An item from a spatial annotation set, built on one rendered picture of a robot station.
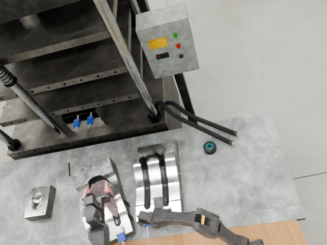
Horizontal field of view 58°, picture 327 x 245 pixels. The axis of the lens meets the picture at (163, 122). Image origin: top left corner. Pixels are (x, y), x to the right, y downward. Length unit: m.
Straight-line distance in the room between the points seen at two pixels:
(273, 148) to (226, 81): 1.55
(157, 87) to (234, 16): 2.05
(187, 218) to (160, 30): 1.02
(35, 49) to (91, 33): 0.35
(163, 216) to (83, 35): 1.05
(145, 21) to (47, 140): 1.24
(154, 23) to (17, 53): 0.81
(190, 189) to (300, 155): 1.27
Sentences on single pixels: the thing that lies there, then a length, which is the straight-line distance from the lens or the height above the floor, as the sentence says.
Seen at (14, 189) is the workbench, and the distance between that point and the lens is 2.40.
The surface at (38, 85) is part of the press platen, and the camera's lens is 2.08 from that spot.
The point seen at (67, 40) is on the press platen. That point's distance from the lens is 1.80.
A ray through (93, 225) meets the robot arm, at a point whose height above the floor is 1.25.
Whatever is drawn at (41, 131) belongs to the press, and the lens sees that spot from 2.58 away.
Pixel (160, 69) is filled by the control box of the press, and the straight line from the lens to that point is 1.94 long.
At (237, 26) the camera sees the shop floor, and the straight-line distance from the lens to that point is 3.95.
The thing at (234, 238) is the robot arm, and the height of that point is 1.02.
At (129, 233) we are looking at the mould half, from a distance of 1.79.
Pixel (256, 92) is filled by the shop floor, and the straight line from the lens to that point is 3.19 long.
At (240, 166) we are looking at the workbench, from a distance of 1.84.
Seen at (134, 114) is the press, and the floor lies 0.78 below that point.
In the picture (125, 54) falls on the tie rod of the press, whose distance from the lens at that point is 1.69.
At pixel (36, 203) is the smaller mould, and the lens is 2.16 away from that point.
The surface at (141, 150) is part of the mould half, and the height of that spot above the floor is 0.86.
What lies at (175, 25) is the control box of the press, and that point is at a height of 1.44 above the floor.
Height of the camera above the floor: 2.45
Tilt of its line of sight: 52 degrees down
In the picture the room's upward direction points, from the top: 24 degrees counter-clockwise
